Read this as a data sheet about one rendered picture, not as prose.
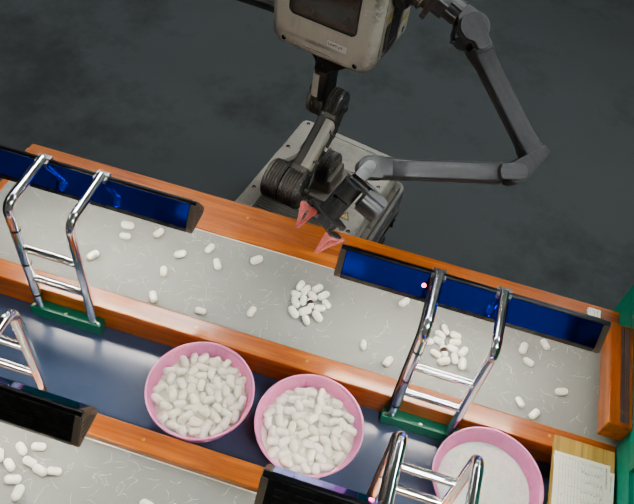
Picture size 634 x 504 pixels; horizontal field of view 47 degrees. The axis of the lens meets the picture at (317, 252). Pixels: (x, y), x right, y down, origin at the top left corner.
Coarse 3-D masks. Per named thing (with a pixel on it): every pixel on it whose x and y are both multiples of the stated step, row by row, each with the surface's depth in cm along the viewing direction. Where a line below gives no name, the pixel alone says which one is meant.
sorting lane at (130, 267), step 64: (0, 192) 214; (0, 256) 200; (128, 256) 204; (192, 256) 207; (256, 320) 196; (384, 320) 200; (448, 320) 202; (448, 384) 190; (512, 384) 192; (576, 384) 194
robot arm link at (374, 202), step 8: (368, 160) 183; (360, 168) 183; (368, 168) 183; (360, 176) 183; (368, 176) 183; (368, 184) 185; (368, 192) 186; (376, 192) 186; (368, 200) 185; (376, 200) 186; (384, 200) 186; (360, 208) 185; (368, 208) 185; (376, 208) 185; (368, 216) 186; (376, 216) 185
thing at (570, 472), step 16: (560, 464) 175; (576, 464) 175; (592, 464) 176; (560, 480) 172; (576, 480) 173; (592, 480) 173; (608, 480) 174; (560, 496) 170; (576, 496) 170; (592, 496) 171; (608, 496) 171
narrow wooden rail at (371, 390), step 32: (0, 288) 198; (96, 288) 194; (128, 320) 191; (160, 320) 190; (192, 320) 191; (192, 352) 195; (256, 352) 187; (288, 352) 188; (352, 384) 184; (384, 384) 185; (448, 416) 182; (480, 416) 182; (512, 416) 183; (544, 448) 181; (608, 448) 180
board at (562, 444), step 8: (560, 440) 179; (568, 440) 179; (552, 448) 178; (560, 448) 178; (568, 448) 178; (576, 448) 178; (584, 448) 178; (592, 448) 179; (600, 448) 179; (552, 456) 176; (584, 456) 177; (592, 456) 177; (600, 456) 178; (608, 456) 178; (552, 464) 175; (608, 464) 176; (552, 472) 174; (552, 480) 172
